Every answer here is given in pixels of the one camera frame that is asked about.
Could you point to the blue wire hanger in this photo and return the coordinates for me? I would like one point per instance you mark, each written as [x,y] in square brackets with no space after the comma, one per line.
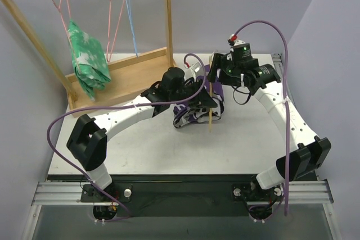
[129,11]

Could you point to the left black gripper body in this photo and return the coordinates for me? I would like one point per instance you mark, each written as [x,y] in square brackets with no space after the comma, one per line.
[203,100]

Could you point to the purple camouflage trousers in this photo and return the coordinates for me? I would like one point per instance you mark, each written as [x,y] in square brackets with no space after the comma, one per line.
[184,114]

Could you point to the yellow plastic hanger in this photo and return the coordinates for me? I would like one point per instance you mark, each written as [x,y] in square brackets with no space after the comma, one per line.
[211,94]

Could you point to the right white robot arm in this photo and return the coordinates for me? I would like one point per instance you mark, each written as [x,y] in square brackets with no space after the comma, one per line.
[305,151]

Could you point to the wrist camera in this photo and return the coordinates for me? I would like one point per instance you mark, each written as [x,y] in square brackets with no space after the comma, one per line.
[193,71]
[241,55]

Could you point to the green patterned garment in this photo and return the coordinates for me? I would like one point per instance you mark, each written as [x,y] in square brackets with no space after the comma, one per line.
[88,59]

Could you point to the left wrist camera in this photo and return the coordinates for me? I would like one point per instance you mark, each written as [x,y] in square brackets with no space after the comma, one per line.
[193,71]

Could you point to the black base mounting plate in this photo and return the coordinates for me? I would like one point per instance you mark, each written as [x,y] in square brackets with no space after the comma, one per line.
[225,195]

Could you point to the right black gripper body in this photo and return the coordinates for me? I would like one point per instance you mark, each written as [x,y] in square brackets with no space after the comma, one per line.
[217,67]

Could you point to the aluminium frame rail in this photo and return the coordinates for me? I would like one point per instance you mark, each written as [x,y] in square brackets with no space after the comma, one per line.
[244,141]

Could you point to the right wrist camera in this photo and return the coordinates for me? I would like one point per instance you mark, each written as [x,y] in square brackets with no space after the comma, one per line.
[241,55]

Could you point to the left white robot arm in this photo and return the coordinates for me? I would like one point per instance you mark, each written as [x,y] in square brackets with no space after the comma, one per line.
[90,135]

